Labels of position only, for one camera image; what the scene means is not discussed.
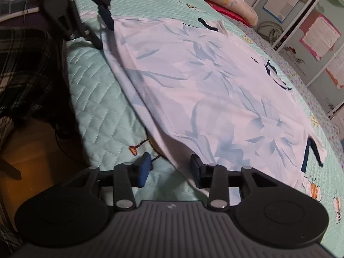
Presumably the orange-bordered wall chart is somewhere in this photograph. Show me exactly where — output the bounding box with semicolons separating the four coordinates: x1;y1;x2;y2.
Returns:
324;51;344;90

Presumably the sliding door wardrobe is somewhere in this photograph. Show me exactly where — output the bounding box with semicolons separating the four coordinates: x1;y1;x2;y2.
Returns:
250;0;344;129

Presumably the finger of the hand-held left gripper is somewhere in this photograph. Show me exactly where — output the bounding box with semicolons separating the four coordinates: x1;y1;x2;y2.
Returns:
52;0;105;50
85;0;115;31

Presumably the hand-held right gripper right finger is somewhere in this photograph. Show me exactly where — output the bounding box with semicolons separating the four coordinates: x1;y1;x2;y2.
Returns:
190;154;278;210

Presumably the pink-bordered wall chart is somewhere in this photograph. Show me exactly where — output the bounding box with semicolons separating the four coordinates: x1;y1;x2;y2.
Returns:
299;13;342;61

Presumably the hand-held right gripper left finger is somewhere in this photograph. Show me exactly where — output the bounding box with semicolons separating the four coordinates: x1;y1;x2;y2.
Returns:
60;152;151;211

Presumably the blue-bordered wall chart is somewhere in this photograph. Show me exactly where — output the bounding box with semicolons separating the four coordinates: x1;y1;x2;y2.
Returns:
263;0;301;23

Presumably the red cloth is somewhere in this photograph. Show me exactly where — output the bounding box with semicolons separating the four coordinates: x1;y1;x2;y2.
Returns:
207;1;252;27

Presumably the green quilted bee blanket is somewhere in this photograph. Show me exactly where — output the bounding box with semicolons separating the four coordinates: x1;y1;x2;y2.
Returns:
63;0;344;250

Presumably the white blue floral shirt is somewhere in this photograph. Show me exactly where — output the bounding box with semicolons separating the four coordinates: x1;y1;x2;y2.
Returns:
101;16;328;194

